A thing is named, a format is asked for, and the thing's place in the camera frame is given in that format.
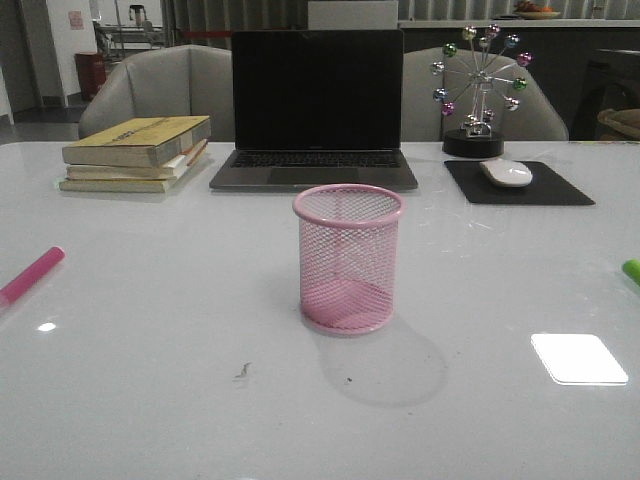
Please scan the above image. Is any middle book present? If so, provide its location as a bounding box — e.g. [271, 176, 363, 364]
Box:
[66, 140, 208, 180]

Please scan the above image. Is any right grey armchair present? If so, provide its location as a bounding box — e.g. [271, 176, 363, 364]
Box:
[401, 47, 568, 142]

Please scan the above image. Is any bottom book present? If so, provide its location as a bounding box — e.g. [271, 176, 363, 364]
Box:
[58, 162, 197, 193]

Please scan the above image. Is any ferris wheel desk ornament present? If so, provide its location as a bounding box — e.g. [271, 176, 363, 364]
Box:
[430, 23, 533, 159]

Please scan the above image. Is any pink mesh pen holder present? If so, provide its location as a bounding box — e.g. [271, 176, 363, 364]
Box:
[293, 184, 405, 334]

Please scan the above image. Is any red bin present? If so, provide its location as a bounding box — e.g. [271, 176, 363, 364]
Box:
[74, 52, 106, 101]

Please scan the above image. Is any fruit bowl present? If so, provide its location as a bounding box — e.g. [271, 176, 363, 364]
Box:
[514, 0, 560, 20]

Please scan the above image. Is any green highlighter pen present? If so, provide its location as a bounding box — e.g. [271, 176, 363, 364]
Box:
[622, 258, 640, 285]

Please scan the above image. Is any pink highlighter pen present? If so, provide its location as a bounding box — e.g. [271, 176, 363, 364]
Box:
[1, 246, 66, 309]

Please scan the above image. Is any grey laptop computer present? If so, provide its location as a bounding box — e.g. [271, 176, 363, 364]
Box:
[210, 29, 418, 191]

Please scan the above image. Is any black mouse pad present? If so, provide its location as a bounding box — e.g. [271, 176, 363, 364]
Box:
[444, 160, 595, 206]

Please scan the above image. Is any top yellow book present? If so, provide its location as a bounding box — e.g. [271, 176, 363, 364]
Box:
[62, 116, 211, 167]

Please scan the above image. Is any left grey armchair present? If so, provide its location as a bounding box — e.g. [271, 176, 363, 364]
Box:
[78, 45, 235, 142]

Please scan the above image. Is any white computer mouse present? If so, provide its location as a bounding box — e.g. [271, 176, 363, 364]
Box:
[479, 158, 533, 188]

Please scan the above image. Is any grey armchair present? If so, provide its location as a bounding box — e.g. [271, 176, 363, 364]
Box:
[78, 45, 235, 142]
[401, 47, 568, 142]

